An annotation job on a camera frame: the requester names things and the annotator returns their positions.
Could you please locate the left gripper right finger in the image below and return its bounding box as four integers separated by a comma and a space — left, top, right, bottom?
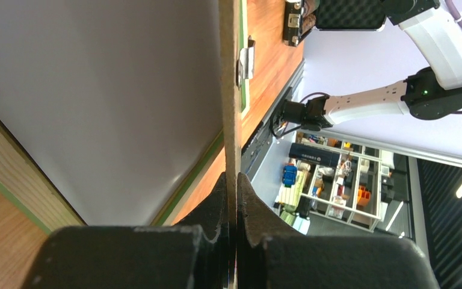
236, 173, 439, 288

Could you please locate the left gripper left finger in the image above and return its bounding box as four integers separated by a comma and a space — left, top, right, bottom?
22, 175, 231, 288

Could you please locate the autumn forest photo board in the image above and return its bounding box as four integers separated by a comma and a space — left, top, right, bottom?
0, 0, 226, 226

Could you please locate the wooden picture frame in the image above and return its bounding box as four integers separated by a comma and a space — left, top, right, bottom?
0, 0, 251, 236

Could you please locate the brown frame backing board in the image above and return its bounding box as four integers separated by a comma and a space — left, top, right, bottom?
217, 0, 243, 224

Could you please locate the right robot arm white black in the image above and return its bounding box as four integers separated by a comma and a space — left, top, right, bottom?
269, 1, 462, 137

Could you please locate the white shelving unit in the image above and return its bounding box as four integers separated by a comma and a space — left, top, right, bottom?
273, 132, 395, 234

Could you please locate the black cylinder speaker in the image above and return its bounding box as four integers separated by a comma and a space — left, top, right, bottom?
288, 143, 340, 167

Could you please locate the black poker chip case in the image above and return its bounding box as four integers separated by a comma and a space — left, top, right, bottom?
282, 0, 386, 47

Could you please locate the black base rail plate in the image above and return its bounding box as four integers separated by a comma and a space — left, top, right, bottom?
241, 58, 306, 180

